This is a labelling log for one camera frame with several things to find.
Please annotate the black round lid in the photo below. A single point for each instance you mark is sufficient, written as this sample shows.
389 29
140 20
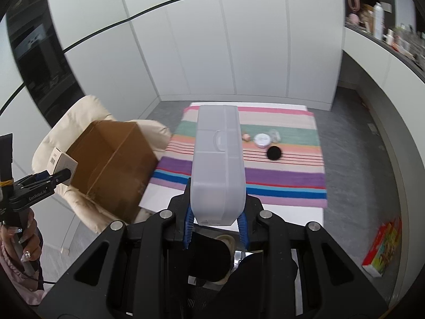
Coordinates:
274 153

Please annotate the small pink object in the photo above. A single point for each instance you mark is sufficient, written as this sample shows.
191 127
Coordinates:
246 137

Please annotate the tall white bottle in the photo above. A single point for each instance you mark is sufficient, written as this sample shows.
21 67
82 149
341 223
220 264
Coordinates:
378 20

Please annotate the small white jar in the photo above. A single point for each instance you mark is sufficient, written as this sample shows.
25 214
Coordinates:
390 38

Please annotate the small brown shelf carton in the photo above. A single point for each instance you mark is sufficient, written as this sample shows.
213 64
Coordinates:
368 15

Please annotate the person's left forearm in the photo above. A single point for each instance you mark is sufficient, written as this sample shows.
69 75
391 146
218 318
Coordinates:
13 279

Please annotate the person's legs in black pants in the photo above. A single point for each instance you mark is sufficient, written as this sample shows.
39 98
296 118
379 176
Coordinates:
206 256

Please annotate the white round tin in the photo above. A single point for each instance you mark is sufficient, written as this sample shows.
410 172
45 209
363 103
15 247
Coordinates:
262 140

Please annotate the white long cabinet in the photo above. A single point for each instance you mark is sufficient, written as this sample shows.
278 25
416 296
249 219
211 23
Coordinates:
381 73

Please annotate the person's left hand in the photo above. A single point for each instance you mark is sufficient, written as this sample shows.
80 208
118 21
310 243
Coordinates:
30 239

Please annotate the clear double-dome case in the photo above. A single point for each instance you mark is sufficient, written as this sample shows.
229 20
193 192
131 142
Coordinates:
275 136

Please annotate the white power strip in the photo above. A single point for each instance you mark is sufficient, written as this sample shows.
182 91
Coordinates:
373 129

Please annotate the striped colourful cloth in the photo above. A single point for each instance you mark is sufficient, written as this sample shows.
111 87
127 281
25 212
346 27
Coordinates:
282 179

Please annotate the brown cardboard box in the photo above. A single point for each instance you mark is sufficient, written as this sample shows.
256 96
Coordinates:
113 166

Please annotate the translucent plastic case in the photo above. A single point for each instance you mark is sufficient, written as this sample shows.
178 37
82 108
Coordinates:
217 159

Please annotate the white built-in wardrobe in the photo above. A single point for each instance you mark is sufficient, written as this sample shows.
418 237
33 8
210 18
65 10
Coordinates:
232 40

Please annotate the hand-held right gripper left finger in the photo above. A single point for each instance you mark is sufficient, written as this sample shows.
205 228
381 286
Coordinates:
188 227

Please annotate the pink plush toy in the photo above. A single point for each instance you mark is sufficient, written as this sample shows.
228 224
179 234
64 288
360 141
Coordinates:
352 19

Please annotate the beige slipper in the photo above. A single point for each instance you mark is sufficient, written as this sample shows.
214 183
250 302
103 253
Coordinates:
226 240

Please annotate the cream padded chair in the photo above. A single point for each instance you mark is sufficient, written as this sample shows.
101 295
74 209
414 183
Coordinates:
66 116

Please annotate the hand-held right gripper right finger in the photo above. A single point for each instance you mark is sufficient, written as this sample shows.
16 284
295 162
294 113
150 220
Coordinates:
243 231

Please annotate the colourful flat box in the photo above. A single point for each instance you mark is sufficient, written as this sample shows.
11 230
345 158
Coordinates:
381 249

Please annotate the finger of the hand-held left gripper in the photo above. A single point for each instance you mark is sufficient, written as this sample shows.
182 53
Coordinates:
40 175
63 173

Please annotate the small white carton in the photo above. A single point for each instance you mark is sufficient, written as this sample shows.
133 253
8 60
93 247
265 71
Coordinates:
63 161

